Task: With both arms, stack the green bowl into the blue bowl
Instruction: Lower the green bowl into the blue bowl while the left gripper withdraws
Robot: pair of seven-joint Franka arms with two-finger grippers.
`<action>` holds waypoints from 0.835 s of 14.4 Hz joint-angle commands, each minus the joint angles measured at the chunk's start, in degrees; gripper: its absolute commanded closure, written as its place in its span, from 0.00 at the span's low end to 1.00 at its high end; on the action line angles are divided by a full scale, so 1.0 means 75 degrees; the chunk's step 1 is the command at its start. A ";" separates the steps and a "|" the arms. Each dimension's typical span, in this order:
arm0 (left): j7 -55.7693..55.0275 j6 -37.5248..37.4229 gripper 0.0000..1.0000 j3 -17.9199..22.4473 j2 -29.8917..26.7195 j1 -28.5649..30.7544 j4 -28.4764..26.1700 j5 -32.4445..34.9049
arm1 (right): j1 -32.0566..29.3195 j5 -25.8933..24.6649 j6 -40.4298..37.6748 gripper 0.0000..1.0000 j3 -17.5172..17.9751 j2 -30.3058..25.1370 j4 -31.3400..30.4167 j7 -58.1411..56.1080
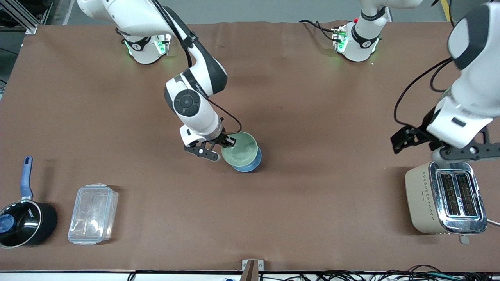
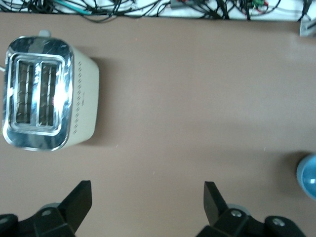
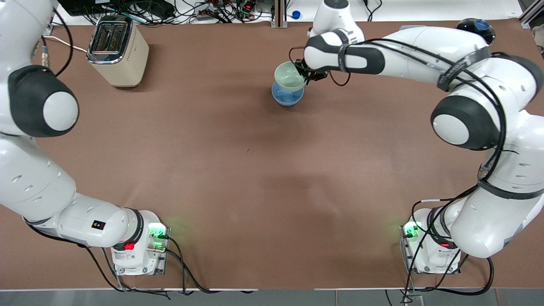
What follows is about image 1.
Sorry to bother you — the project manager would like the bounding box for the green ceramic bowl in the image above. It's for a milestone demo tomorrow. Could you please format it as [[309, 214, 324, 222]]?
[[221, 131, 260, 168]]

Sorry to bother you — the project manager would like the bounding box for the blue ceramic bowl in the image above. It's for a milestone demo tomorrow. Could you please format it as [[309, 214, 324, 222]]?
[[230, 146, 263, 173]]

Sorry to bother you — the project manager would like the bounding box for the brown table mat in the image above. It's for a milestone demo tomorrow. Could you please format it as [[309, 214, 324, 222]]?
[[0, 20, 500, 273]]

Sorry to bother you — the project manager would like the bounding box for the beige chrome toaster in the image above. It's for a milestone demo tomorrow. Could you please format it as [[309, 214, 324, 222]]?
[[405, 160, 488, 245]]

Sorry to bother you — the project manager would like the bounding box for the right base connector plate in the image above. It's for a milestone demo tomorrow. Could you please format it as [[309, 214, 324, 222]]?
[[155, 34, 172, 56]]

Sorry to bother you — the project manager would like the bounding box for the base connector plate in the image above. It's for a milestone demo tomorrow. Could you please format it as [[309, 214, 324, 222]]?
[[155, 34, 172, 56], [331, 25, 349, 54]]

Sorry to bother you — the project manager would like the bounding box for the left base connector plate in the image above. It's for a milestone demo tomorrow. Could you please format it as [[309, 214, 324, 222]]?
[[331, 25, 349, 54]]

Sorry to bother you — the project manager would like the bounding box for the clear plastic food container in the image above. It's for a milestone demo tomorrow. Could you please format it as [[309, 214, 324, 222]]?
[[68, 183, 119, 246]]

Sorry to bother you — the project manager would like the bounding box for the glass lid with blue knob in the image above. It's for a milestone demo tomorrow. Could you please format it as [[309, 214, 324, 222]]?
[[0, 201, 42, 247]]

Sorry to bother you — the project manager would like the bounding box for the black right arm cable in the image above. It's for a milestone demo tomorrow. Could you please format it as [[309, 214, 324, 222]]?
[[153, 0, 243, 135]]

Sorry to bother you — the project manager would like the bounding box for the long black left arm cable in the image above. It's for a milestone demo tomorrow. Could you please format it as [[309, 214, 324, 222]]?
[[393, 58, 454, 128]]

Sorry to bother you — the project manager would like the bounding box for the short black left arm cable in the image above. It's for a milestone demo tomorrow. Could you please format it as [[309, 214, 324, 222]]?
[[430, 60, 455, 93]]

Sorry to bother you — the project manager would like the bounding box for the metal table edge bracket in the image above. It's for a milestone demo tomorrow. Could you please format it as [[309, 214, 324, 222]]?
[[241, 259, 264, 281]]

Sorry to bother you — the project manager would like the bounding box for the black cable tangle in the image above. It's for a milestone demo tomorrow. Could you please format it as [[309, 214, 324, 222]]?
[[289, 265, 500, 281]]

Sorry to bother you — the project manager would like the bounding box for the black left base cable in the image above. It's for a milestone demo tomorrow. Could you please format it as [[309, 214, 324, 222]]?
[[298, 19, 337, 42]]

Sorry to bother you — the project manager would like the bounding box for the black saucepan with blue handle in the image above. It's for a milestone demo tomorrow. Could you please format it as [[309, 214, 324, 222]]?
[[0, 156, 58, 249]]

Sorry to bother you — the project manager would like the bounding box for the aluminium frame profile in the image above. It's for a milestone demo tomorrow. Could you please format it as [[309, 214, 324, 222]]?
[[0, 0, 53, 35]]

